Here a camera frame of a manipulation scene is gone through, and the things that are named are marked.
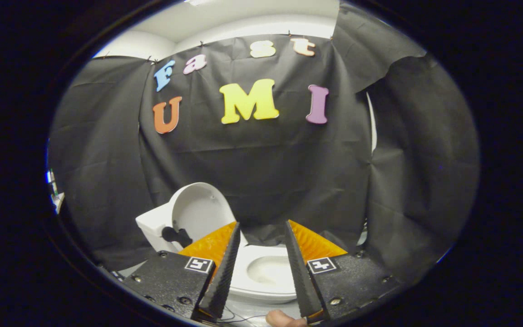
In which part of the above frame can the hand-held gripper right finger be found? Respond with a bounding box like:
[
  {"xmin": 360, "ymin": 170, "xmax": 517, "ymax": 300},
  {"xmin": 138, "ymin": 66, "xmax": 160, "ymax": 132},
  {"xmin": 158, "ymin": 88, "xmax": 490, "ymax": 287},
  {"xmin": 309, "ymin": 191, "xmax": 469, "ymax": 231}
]
[{"xmin": 284, "ymin": 220, "xmax": 404, "ymax": 324}]

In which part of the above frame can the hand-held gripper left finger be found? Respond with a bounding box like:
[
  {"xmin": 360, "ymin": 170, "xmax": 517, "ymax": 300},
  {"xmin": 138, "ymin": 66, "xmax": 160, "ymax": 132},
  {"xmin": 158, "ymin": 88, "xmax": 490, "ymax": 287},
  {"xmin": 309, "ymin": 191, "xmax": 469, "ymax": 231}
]
[{"xmin": 120, "ymin": 222, "xmax": 242, "ymax": 322}]

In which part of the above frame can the white toilet lid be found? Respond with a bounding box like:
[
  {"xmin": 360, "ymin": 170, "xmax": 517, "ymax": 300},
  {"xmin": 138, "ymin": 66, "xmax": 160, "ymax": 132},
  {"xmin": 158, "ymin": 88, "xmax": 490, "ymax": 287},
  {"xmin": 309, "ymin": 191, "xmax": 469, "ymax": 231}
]
[{"xmin": 171, "ymin": 182, "xmax": 237, "ymax": 243}]

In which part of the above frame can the white toilet seat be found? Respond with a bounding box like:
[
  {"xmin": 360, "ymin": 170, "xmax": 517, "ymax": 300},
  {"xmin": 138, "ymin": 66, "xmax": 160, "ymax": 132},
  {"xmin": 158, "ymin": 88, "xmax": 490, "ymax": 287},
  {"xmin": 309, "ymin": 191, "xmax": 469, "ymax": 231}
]
[{"xmin": 227, "ymin": 244, "xmax": 299, "ymax": 304}]

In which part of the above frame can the white toilet bowl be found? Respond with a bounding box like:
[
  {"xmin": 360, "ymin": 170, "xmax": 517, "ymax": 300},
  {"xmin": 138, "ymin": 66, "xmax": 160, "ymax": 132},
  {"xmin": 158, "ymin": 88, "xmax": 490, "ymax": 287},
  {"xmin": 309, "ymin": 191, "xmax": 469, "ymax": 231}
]
[{"xmin": 247, "ymin": 256, "xmax": 296, "ymax": 287}]

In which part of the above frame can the white toilet tank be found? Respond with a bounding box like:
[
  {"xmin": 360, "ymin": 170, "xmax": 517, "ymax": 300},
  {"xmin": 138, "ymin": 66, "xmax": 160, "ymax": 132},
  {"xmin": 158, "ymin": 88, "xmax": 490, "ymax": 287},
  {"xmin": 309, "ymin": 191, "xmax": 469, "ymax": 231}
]
[{"xmin": 135, "ymin": 202, "xmax": 185, "ymax": 253}]

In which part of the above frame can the black backdrop cloth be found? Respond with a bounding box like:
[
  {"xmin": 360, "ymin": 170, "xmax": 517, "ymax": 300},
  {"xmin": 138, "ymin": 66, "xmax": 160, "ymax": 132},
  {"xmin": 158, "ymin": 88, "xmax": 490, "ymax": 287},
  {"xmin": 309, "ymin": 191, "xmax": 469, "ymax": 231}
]
[{"xmin": 46, "ymin": 0, "xmax": 481, "ymax": 287}]

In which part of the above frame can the white clutter by cloth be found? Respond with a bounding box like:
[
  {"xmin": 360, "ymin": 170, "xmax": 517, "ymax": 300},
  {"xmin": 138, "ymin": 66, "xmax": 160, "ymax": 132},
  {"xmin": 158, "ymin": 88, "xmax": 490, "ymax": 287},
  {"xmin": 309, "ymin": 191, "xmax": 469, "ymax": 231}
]
[{"xmin": 46, "ymin": 168, "xmax": 65, "ymax": 215}]

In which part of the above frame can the tangle of thin wires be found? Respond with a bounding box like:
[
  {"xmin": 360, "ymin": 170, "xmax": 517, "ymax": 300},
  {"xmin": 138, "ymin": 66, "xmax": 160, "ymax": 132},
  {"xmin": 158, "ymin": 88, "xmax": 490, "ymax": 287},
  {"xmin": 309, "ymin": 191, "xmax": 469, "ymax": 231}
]
[{"xmin": 218, "ymin": 305, "xmax": 267, "ymax": 325}]

